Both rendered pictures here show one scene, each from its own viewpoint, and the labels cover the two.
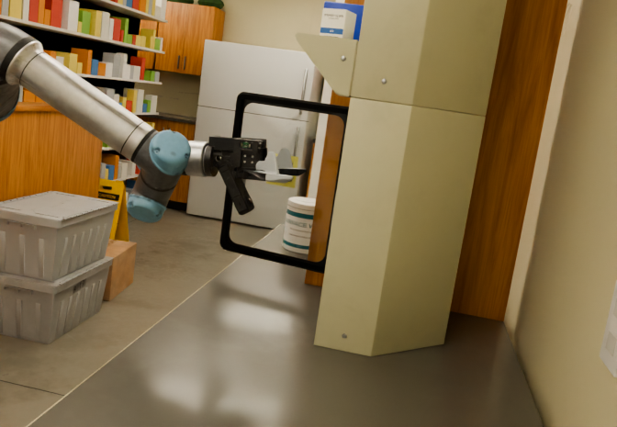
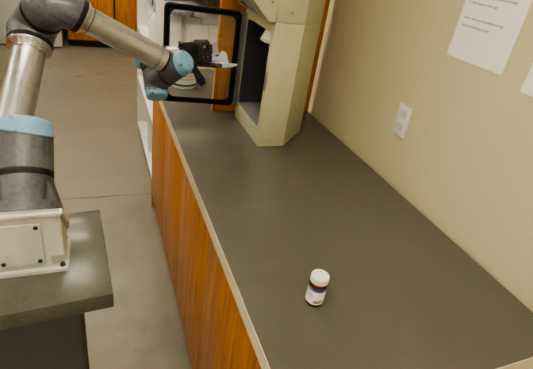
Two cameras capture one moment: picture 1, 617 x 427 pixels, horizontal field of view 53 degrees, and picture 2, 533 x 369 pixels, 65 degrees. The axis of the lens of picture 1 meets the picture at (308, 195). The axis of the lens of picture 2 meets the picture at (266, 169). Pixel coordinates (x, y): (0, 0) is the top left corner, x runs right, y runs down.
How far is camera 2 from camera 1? 0.79 m
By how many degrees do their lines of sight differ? 37
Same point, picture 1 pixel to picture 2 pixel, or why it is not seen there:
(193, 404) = (251, 190)
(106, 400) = (220, 199)
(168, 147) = (185, 62)
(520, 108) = not seen: hidden behind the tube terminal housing
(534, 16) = not seen: outside the picture
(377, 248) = (287, 97)
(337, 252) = (268, 101)
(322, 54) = not seen: outside the picture
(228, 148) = (192, 49)
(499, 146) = not seen: hidden behind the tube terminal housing
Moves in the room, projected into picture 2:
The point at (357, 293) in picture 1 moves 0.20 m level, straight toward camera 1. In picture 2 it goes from (278, 119) to (301, 141)
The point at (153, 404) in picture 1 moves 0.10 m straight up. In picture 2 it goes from (239, 194) to (242, 167)
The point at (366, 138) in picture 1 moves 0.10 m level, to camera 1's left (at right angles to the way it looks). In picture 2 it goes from (283, 43) to (258, 43)
